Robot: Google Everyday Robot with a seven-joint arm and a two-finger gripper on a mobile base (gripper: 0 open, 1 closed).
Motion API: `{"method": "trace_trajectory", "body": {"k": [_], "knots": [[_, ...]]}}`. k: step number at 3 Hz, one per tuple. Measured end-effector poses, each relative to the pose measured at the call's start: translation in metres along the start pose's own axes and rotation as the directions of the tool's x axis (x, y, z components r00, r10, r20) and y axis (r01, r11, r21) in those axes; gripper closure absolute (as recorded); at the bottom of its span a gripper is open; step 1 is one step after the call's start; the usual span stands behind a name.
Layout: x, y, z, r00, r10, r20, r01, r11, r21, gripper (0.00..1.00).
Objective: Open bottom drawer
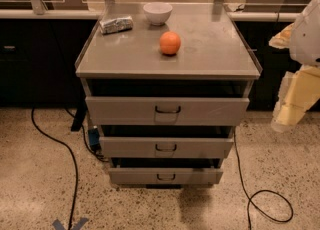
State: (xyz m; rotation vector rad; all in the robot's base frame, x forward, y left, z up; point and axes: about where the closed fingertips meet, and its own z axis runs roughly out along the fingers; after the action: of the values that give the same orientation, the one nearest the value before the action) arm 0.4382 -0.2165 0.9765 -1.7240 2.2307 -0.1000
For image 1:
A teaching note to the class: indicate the grey bottom drawer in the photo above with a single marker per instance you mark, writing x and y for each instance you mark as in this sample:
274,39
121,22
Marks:
165,176

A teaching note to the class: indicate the grey drawer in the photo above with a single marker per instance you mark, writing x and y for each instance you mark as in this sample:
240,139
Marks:
165,176
190,148
166,111

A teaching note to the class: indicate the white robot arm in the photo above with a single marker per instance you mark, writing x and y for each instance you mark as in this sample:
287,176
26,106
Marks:
304,46

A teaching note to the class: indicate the grey metal drawer cabinet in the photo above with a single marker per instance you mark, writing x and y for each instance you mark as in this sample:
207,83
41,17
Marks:
212,62

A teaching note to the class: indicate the grey top drawer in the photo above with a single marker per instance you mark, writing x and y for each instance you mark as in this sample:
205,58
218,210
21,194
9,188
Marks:
166,111

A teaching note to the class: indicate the grey middle drawer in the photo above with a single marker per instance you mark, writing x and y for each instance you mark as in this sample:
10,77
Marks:
190,148

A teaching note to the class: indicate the orange fruit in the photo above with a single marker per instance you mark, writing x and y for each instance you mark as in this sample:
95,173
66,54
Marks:
170,43

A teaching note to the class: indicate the white bowl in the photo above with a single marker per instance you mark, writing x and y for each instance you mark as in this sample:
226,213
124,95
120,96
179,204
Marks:
157,13

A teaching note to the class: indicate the silver snack bag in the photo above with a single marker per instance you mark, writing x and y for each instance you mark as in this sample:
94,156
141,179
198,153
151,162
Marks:
116,25

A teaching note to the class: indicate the blue power box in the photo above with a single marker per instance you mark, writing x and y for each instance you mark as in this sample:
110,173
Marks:
93,136

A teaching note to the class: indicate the dark counter with white rail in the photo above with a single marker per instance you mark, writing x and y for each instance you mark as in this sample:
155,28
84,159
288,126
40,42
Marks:
37,59

